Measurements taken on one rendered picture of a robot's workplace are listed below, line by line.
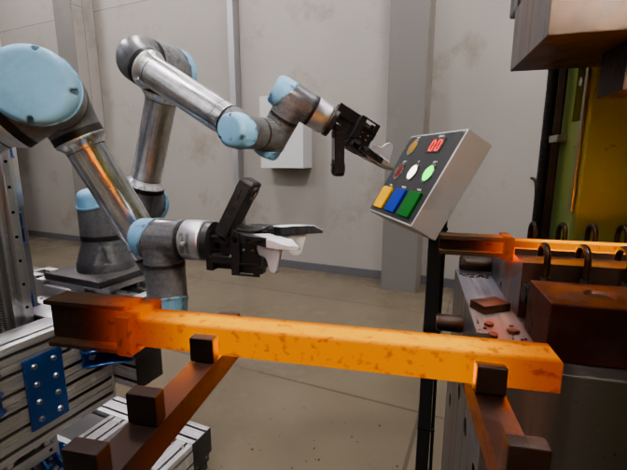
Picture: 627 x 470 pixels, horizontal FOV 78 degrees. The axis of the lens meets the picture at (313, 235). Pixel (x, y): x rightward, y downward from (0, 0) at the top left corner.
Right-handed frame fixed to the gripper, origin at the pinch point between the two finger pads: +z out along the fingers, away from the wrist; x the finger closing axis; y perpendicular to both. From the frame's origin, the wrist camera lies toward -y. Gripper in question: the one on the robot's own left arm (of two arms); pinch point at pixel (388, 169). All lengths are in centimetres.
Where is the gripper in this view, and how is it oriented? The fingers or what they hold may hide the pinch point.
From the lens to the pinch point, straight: 104.5
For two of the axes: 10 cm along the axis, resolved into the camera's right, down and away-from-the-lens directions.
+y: 4.9, -8.7, -0.8
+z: 8.5, 4.6, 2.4
